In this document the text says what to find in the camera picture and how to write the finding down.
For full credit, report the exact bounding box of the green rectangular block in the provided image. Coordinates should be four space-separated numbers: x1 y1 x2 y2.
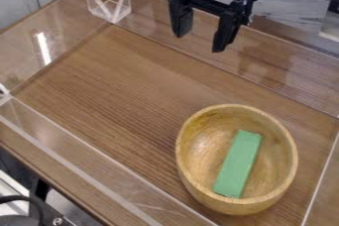
212 130 261 198

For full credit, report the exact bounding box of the brown wooden bowl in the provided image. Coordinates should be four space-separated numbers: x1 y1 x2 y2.
174 104 297 215

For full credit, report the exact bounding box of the black table leg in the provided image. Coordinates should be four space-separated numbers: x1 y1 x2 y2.
29 178 50 206

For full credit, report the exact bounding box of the clear acrylic corner bracket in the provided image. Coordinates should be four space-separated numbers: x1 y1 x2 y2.
85 0 130 24

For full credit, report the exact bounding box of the clear acrylic tray wall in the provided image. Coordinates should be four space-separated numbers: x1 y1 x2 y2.
0 0 339 226

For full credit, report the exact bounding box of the black cable lower left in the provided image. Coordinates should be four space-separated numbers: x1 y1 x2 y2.
0 195 48 226

